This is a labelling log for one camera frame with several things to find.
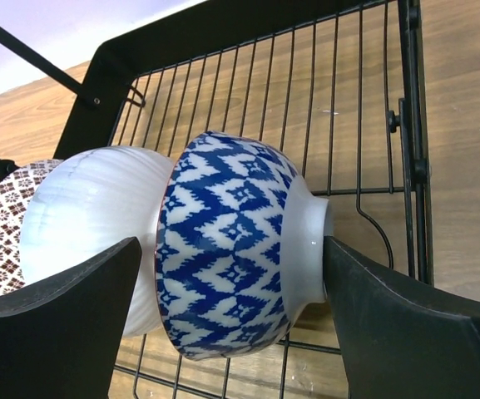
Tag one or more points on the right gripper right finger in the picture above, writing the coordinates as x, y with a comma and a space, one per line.
400, 338

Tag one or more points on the white ribbed bowl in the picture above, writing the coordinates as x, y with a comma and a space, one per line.
89, 202

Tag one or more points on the blue zigzag pattern bowl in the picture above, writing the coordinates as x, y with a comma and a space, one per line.
239, 247

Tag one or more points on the black two-tier dish rack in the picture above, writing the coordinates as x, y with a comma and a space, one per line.
338, 86

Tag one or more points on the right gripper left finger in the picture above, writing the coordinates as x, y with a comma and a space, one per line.
59, 337

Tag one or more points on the brown lattice pattern bowl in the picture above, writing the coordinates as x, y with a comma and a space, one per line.
16, 191

